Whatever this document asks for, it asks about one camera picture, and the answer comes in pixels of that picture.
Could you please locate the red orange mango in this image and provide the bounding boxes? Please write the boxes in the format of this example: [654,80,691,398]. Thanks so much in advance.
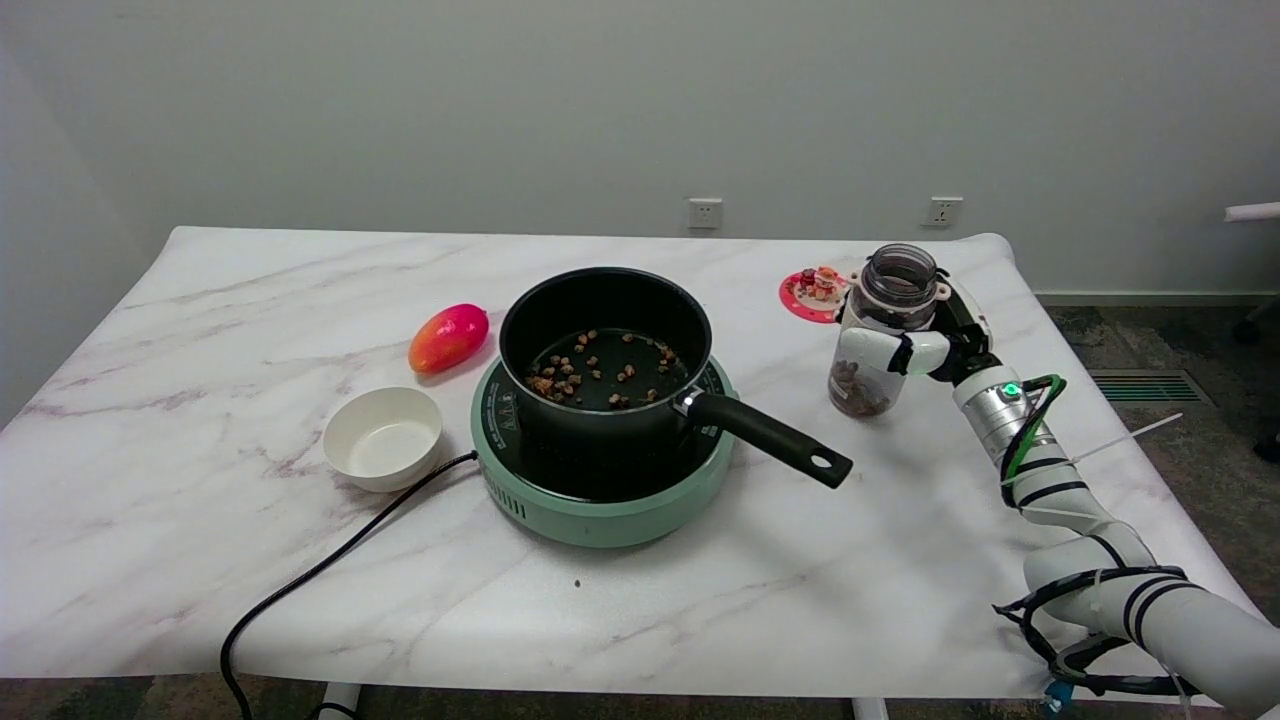
[408,303,491,376]

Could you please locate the brown food bits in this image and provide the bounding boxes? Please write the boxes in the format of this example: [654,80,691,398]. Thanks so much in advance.
[527,330,681,411]

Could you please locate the black saucepan with handle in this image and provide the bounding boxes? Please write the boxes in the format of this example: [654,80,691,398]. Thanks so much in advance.
[498,267,854,491]

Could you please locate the clear plastic jar with nuts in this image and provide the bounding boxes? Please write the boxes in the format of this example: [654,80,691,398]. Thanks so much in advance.
[828,244,952,419]

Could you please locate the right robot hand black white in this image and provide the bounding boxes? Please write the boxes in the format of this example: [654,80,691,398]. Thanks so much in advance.
[836,275,1002,387]

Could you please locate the green round induction cooker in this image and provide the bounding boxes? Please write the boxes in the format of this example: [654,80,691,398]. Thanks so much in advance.
[470,355,741,549]

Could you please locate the black power cable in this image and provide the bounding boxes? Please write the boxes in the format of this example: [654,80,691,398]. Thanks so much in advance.
[220,452,479,720]

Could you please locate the metal floor vent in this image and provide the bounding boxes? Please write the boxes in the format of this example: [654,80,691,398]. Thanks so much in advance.
[1088,370,1217,407]

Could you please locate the white zip tie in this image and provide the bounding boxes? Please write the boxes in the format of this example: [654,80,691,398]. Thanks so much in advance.
[1000,413,1185,487]

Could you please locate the white bowl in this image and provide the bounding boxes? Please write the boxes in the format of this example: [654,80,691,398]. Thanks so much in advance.
[322,387,444,493]

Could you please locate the red round coaster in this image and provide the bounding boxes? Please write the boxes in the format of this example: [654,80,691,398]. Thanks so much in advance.
[779,268,853,325]

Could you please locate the green robot arm cable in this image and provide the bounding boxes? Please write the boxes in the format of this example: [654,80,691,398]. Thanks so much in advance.
[1000,375,1068,483]

